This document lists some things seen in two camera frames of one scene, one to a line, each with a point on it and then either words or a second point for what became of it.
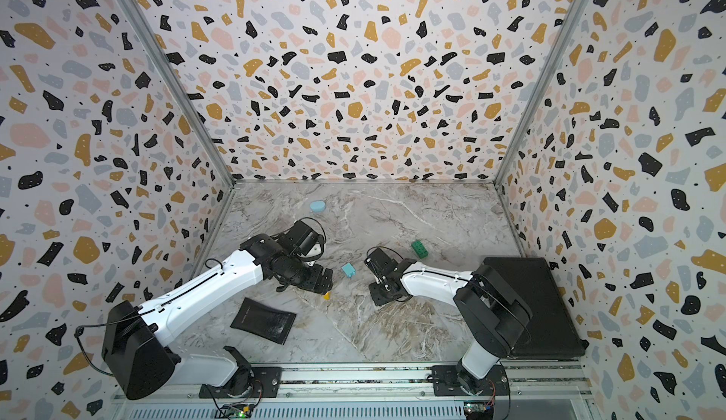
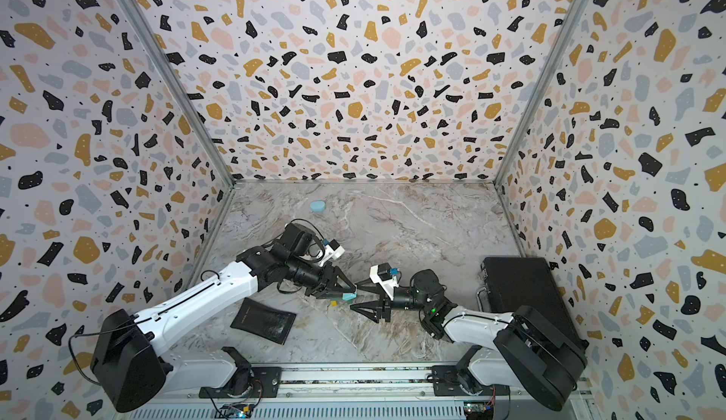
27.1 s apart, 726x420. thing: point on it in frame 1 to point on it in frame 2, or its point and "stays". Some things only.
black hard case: x=553 y=331 stays
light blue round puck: x=318 y=206 stays
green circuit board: x=240 y=411 stays
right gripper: x=376 y=301 to x=379 y=310
